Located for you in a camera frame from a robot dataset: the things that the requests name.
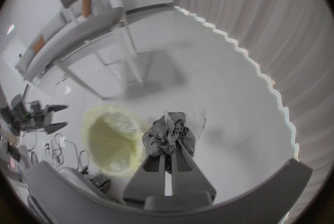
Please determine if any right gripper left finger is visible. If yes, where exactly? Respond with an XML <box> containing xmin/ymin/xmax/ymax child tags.
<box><xmin>123</xmin><ymin>154</ymin><xmax>166</xmax><ymax>210</ymax></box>

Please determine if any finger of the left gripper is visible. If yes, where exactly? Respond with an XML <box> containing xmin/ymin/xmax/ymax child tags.
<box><xmin>44</xmin><ymin>122</ymin><xmax>68</xmax><ymax>135</ymax></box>
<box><xmin>46</xmin><ymin>105</ymin><xmax>69</xmax><ymax>114</ymax></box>

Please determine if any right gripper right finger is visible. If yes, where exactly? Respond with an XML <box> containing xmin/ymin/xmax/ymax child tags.
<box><xmin>171</xmin><ymin>140</ymin><xmax>217</xmax><ymax>206</ymax></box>

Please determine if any black plastic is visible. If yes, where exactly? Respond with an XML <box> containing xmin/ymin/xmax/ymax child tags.
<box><xmin>142</xmin><ymin>111</ymin><xmax>196</xmax><ymax>174</ymax></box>

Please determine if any yellow plastic bag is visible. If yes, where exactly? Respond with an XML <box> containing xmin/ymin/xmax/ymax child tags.
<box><xmin>81</xmin><ymin>104</ymin><xmax>150</xmax><ymax>177</ymax></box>

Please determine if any clear printed wrapper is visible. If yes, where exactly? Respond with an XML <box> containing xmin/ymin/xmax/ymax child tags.
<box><xmin>160</xmin><ymin>109</ymin><xmax>208</xmax><ymax>140</ymax></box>

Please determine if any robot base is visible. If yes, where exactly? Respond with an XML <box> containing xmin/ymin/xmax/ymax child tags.
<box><xmin>5</xmin><ymin>137</ymin><xmax>125</xmax><ymax>224</ymax></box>

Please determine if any white trash bin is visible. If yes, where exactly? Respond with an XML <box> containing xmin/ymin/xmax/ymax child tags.
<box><xmin>83</xmin><ymin>106</ymin><xmax>149</xmax><ymax>177</ymax></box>

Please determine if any pale grey sofa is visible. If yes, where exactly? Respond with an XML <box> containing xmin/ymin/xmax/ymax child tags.
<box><xmin>14</xmin><ymin>0</ymin><xmax>113</xmax><ymax>88</ymax></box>

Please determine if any orange cushion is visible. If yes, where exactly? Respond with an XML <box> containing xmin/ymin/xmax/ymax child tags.
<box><xmin>33</xmin><ymin>36</ymin><xmax>45</xmax><ymax>51</ymax></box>
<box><xmin>82</xmin><ymin>0</ymin><xmax>91</xmax><ymax>17</ymax></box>

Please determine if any white curtain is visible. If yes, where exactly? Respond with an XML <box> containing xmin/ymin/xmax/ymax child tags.
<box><xmin>172</xmin><ymin>0</ymin><xmax>330</xmax><ymax>192</ymax></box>

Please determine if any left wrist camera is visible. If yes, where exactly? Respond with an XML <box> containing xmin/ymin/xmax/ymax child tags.
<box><xmin>29</xmin><ymin>100</ymin><xmax>43</xmax><ymax>112</ymax></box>

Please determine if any black cable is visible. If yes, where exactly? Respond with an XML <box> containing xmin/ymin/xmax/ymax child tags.
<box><xmin>53</xmin><ymin>133</ymin><xmax>79</xmax><ymax>166</ymax></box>

